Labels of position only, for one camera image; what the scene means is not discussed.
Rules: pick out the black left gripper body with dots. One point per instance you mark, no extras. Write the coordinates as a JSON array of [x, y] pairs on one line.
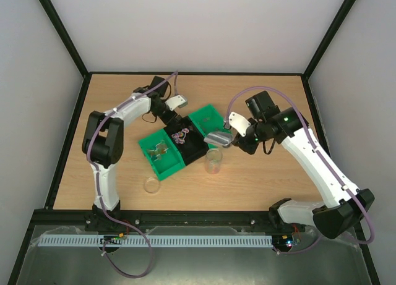
[[168, 120]]

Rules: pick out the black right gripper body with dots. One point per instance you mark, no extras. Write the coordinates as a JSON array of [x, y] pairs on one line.
[[239, 141]]

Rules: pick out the metal scoop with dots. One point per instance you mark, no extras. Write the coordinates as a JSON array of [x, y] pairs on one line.
[[219, 139]]

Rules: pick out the clear glass jar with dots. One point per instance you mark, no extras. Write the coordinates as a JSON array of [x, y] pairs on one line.
[[213, 160]]

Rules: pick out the clear jar lid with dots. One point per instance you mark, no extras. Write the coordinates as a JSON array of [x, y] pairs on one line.
[[152, 185]]

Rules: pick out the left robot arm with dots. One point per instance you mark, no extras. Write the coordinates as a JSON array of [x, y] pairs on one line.
[[103, 141]]

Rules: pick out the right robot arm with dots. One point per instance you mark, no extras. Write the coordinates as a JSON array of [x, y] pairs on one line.
[[343, 203]]

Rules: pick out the translucent stick candies pile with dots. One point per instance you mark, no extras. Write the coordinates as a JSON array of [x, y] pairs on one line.
[[158, 151]]

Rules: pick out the green bin with gummy candies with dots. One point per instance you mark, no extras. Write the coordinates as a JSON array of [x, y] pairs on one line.
[[207, 120]]

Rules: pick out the green bin with wrapped candies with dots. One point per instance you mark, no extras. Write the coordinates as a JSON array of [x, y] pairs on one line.
[[170, 163]]

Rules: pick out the black bin with lollipops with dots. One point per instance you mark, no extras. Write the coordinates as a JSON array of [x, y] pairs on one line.
[[194, 148]]

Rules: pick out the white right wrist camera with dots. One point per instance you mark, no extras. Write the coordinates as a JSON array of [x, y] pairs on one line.
[[237, 122]]

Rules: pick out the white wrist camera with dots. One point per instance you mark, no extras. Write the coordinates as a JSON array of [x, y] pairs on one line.
[[237, 122], [177, 101]]

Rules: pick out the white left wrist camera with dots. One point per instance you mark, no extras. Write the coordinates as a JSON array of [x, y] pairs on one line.
[[177, 101]]

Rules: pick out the black aluminium frame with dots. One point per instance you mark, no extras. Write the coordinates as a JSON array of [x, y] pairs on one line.
[[48, 215]]

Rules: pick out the slotted grey cable duct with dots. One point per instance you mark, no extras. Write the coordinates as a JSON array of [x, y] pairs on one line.
[[53, 240]]

